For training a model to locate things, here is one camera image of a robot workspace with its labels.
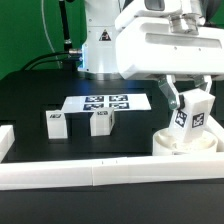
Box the black vertical hose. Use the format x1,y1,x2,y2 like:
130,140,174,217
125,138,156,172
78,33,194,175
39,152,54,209
58,0,73,51

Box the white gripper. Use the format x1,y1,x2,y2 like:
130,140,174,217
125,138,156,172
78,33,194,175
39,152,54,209
115,0,224,110

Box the thin white cable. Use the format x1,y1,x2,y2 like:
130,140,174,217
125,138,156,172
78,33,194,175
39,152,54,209
40,0,63,70

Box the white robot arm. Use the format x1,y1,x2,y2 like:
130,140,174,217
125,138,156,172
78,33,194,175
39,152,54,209
79,0,224,109

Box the white U-shaped fence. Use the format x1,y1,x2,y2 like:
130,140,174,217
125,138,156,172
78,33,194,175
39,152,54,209
0,118,224,191

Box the black cables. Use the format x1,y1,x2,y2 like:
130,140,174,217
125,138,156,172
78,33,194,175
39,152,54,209
20,50,83,72

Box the white marker sheet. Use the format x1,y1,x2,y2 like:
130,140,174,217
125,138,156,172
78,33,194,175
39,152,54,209
62,93,151,113

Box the white round stool seat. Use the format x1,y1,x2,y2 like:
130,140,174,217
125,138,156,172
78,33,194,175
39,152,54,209
152,128,218,156

